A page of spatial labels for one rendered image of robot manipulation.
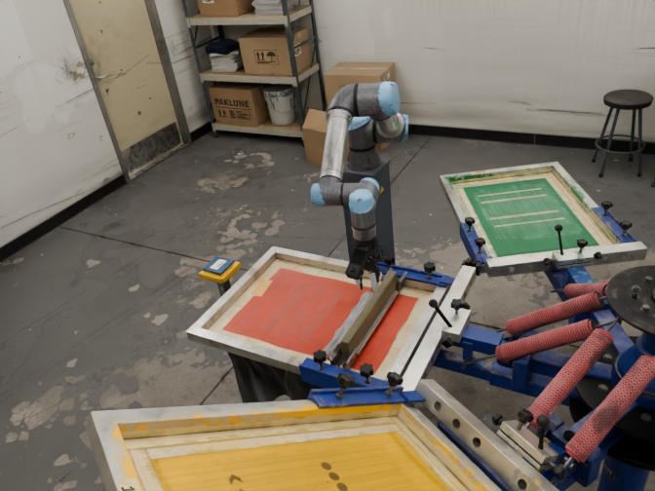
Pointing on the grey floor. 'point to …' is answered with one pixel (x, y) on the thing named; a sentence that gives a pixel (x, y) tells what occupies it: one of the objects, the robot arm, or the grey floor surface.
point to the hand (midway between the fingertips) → (366, 288)
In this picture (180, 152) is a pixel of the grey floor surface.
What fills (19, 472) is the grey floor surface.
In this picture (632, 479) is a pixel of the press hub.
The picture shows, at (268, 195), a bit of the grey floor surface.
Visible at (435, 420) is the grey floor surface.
